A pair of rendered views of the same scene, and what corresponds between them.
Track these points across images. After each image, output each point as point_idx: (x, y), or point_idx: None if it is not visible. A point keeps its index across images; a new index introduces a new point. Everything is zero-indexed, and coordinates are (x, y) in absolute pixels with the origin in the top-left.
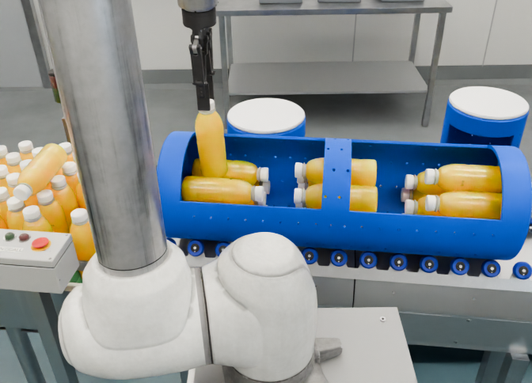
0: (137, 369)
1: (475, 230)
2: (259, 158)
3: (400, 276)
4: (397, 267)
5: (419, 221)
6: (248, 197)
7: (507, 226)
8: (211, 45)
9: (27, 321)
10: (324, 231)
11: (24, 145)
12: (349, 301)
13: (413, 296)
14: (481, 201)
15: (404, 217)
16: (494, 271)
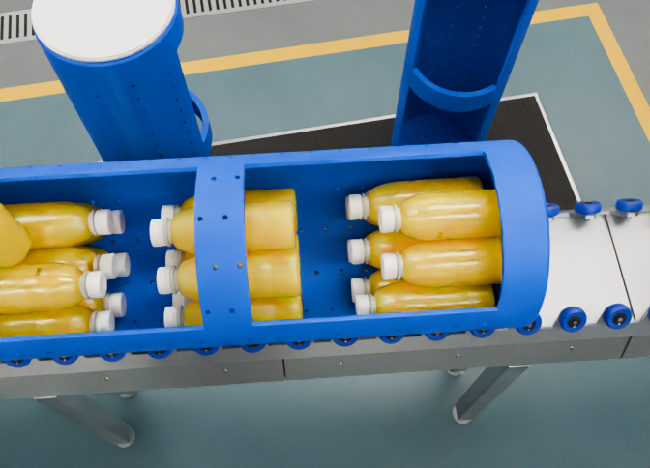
0: None
1: (457, 323)
2: (91, 177)
3: (350, 347)
4: (344, 343)
5: (369, 324)
6: (77, 300)
7: (508, 315)
8: None
9: None
10: (219, 344)
11: None
12: (279, 378)
13: (371, 363)
14: (469, 267)
15: (345, 322)
16: (487, 330)
